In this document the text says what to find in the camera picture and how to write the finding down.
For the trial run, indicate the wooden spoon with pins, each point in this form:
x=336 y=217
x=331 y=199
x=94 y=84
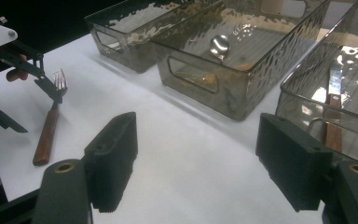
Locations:
x=202 y=82

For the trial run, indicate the smoky clear plastic bin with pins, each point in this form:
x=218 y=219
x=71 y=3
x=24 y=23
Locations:
x=130 y=53
x=357 y=102
x=261 y=71

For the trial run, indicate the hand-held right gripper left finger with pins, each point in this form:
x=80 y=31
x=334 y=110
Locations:
x=112 y=158

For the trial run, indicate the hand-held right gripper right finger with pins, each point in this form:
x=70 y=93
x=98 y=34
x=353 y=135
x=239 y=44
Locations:
x=295 y=161

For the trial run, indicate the metal spoon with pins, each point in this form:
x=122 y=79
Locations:
x=219 y=46

